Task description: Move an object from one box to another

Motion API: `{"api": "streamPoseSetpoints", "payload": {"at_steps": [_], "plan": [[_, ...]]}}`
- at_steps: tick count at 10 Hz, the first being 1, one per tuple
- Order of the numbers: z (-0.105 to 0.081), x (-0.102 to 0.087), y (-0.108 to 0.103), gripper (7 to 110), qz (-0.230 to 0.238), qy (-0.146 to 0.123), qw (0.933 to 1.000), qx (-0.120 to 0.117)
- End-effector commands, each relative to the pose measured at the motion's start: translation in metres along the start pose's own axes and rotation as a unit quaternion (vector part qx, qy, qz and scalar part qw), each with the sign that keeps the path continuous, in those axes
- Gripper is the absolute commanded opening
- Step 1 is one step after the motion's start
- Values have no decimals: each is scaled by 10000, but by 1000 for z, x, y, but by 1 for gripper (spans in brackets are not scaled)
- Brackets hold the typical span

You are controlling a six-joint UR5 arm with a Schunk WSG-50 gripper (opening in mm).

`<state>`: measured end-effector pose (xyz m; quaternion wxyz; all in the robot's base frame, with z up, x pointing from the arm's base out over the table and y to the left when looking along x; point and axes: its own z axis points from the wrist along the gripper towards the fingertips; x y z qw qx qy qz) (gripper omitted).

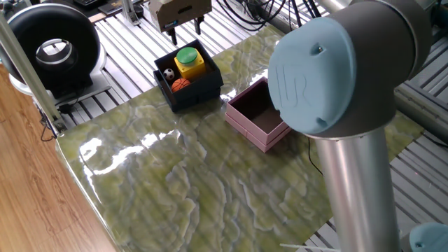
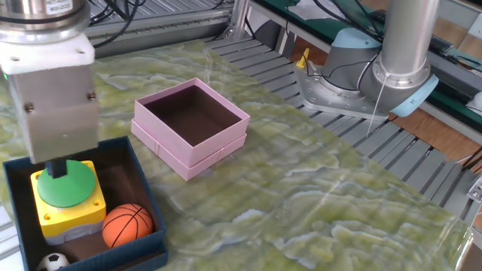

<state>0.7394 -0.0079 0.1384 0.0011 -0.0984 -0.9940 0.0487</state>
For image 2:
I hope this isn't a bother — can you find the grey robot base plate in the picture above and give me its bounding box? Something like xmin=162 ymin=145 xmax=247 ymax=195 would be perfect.
xmin=293 ymin=62 xmax=395 ymax=122

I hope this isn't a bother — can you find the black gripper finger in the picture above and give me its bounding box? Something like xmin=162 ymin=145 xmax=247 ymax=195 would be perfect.
xmin=44 ymin=157 xmax=69 ymax=180

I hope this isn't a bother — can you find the metal corner bracket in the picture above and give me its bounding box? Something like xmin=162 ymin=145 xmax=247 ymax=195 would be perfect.
xmin=466 ymin=175 xmax=482 ymax=204

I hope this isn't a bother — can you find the aluminium table rail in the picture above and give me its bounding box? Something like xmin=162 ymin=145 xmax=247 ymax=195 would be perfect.
xmin=84 ymin=7 xmax=234 ymax=59

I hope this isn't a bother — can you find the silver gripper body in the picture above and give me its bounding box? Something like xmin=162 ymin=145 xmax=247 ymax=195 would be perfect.
xmin=6 ymin=62 xmax=101 ymax=165

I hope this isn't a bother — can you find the black cable black plug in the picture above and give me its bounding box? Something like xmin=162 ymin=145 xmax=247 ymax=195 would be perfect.
xmin=88 ymin=0 xmax=150 ymax=50

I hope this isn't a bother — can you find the white zip tie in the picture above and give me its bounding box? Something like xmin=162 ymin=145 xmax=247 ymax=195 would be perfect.
xmin=365 ymin=71 xmax=391 ymax=139

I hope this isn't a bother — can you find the small yellow plastic piece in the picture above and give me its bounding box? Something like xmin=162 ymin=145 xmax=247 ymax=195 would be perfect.
xmin=295 ymin=47 xmax=311 ymax=70

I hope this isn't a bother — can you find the black keyboard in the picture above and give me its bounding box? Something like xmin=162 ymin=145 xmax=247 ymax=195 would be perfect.
xmin=371 ymin=9 xmax=455 ymax=53

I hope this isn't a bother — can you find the small soccer ball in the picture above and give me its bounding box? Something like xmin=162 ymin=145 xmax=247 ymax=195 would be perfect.
xmin=36 ymin=252 xmax=72 ymax=271

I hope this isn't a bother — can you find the green marble pattern mat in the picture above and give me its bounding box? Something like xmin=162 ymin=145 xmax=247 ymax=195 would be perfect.
xmin=0 ymin=39 xmax=474 ymax=271

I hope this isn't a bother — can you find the aluminium upright post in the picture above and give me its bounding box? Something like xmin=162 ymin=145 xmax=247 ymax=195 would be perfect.
xmin=225 ymin=0 xmax=252 ymax=38

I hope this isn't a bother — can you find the pink open box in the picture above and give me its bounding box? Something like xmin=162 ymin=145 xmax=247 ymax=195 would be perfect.
xmin=130 ymin=77 xmax=252 ymax=182

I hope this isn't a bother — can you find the dark blue box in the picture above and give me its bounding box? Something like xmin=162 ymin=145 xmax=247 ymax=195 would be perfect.
xmin=2 ymin=135 xmax=169 ymax=271

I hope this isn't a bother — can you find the yellow box green push button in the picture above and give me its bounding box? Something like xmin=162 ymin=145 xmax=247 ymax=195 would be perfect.
xmin=29 ymin=160 xmax=108 ymax=246

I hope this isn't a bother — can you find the orange mini basketball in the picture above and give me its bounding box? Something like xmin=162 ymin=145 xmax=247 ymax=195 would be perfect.
xmin=102 ymin=203 xmax=154 ymax=250

